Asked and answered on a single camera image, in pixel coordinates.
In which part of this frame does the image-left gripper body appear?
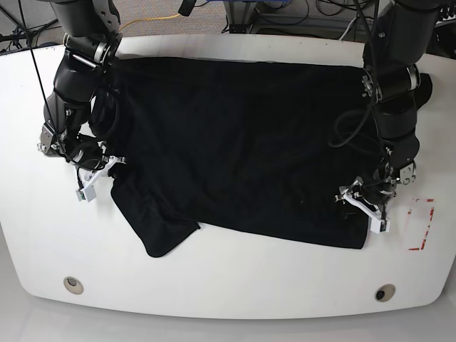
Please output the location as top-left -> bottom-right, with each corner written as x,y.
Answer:
37,123 -> 107,171

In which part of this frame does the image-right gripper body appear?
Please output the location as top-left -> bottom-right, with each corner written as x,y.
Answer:
363,160 -> 416,207

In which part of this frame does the black T-shirt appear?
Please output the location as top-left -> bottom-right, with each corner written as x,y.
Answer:
87,56 -> 434,259

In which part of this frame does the red tape rectangle marking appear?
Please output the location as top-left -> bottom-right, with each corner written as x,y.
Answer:
405,198 -> 436,251

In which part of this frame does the black tripod leg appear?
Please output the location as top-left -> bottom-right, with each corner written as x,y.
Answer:
1,2 -> 25,36

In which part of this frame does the grey metal stand base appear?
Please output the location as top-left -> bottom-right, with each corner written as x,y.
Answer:
222,1 -> 289,33

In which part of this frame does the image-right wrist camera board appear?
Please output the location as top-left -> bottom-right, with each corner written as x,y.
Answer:
369,218 -> 390,234

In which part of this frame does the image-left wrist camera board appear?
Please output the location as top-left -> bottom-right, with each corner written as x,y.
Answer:
76,185 -> 96,202

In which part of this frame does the right table cable grommet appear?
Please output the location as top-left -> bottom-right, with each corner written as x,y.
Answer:
375,284 -> 396,303

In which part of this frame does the table cable grommet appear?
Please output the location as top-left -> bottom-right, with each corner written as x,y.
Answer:
375,284 -> 396,303
63,276 -> 84,295

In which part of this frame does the left table cable grommet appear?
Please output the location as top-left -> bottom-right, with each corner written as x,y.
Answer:
63,276 -> 84,295

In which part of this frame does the yellow cable on floor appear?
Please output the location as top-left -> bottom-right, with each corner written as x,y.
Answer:
114,12 -> 182,38

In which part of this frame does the white cable on floor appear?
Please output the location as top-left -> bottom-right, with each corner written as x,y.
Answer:
338,16 -> 357,41

